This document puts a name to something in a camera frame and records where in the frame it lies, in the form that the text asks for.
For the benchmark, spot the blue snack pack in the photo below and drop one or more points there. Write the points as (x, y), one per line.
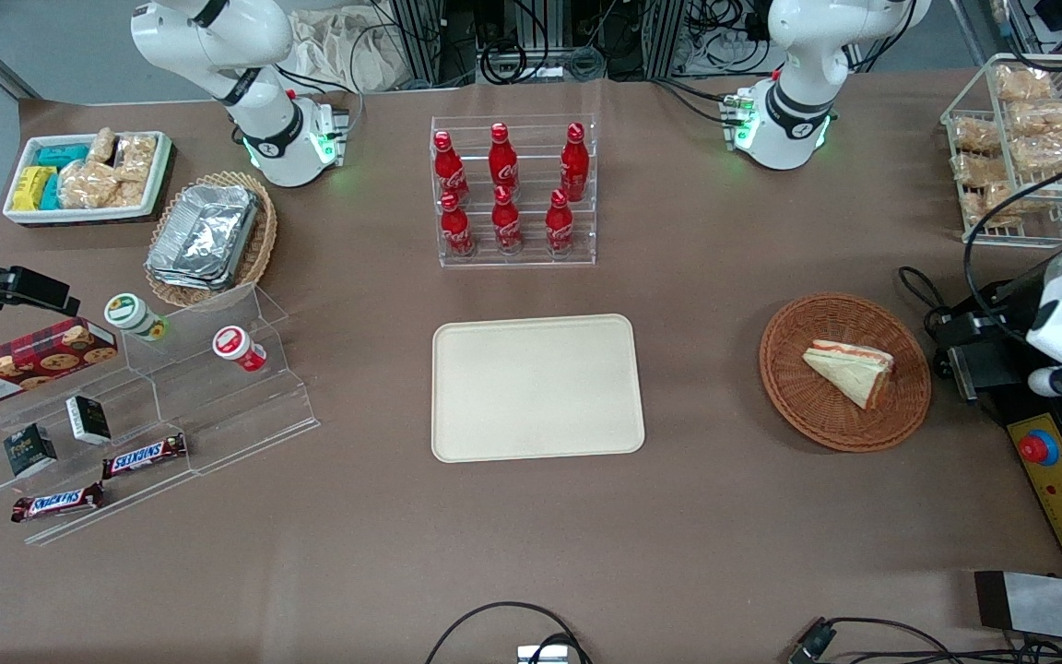
(61, 154)
(52, 194)

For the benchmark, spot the clear acrylic stepped shelf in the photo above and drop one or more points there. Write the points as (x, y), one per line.
(218, 406)

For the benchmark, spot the red-lidded yogurt cup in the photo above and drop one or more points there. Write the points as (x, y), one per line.
(238, 348)

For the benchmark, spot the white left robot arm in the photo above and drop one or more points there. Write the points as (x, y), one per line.
(794, 111)

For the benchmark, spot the plastic-wrapped triangle sandwich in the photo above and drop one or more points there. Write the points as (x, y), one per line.
(849, 369)

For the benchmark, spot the clear bag of puffed snacks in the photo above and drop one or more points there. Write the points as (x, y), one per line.
(137, 157)
(102, 145)
(132, 194)
(88, 184)

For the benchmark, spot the white rectangular snack tray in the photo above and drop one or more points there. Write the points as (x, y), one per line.
(155, 189)

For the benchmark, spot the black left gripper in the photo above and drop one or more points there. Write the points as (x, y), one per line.
(1001, 316)

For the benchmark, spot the red cola bottle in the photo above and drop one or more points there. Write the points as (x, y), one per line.
(506, 224)
(447, 171)
(502, 161)
(574, 164)
(559, 226)
(455, 229)

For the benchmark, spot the red tartan cookie box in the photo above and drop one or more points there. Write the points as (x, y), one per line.
(29, 364)

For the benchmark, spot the grey metal plate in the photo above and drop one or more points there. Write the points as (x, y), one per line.
(1056, 604)

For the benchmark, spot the round brown wicker basket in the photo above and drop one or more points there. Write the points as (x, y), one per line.
(798, 392)

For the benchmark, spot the stacked aluminium foil containers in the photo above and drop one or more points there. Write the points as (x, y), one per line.
(204, 235)

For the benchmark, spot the oval light wicker basket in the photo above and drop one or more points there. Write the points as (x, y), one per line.
(264, 235)

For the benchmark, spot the brown chocolate bar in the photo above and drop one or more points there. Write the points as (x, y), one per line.
(58, 503)
(144, 456)

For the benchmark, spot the small black carton box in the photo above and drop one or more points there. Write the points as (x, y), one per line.
(88, 420)
(30, 450)

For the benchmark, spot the beige rectangular serving tray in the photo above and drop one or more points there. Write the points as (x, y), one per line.
(536, 387)

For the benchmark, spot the clear acrylic bottle rack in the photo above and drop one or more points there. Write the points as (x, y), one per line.
(531, 138)

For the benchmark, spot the yellow snack pack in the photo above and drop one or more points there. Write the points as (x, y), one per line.
(31, 187)

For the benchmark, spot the green-lidded yogurt cup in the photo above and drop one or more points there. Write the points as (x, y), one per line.
(133, 315)

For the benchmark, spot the beige cloth bag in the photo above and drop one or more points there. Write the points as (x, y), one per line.
(347, 51)

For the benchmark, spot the clear bag of fried snacks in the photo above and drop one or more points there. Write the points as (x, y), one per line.
(978, 171)
(997, 205)
(1045, 118)
(975, 135)
(1043, 154)
(1024, 83)

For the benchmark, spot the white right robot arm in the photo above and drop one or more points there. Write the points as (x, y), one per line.
(277, 138)

